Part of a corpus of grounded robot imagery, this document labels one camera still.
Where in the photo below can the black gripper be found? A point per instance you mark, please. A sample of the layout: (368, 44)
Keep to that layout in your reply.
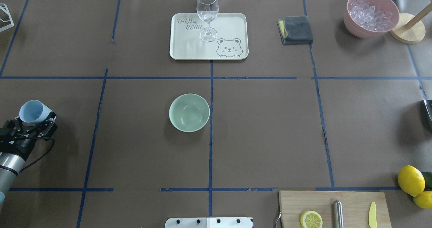
(21, 146)

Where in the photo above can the light blue cup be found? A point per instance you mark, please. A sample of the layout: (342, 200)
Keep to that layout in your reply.
(34, 112)

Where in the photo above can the green bowl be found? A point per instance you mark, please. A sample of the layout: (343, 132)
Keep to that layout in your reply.
(189, 113)

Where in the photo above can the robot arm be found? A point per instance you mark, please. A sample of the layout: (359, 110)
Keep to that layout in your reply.
(12, 159)

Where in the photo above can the pink bowl of ice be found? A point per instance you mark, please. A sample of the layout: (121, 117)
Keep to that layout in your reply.
(370, 18)

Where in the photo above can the metal ice scoop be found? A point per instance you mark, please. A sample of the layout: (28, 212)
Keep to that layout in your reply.
(427, 108)

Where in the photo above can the white cup rack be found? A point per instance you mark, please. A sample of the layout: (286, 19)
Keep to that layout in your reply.
(6, 20)

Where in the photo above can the clear wine glass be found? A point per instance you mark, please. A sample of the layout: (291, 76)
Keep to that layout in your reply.
(207, 11)

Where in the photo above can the grey yellow folded cloth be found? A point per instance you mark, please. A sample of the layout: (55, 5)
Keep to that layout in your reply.
(295, 30)

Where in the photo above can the lemon half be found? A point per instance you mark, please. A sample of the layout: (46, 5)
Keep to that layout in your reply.
(311, 219)

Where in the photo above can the steel muddler black tip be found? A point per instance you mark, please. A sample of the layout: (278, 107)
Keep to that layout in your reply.
(338, 215)

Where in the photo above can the wooden cutting board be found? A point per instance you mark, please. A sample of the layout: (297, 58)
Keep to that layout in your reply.
(355, 207)

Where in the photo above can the yellow plastic knife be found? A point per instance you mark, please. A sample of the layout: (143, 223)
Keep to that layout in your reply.
(372, 218)

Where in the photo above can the yellow lemon upper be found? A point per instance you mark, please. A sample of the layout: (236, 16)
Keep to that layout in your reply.
(411, 180)

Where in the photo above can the yellow lemon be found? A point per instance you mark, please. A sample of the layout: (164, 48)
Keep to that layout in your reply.
(423, 200)
(411, 180)

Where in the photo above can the green lime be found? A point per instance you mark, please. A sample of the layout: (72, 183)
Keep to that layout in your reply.
(428, 179)

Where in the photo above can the yellow lemon lower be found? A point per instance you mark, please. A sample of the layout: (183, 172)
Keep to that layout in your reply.
(423, 200)

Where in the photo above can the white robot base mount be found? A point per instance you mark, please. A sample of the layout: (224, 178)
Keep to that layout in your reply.
(210, 222)

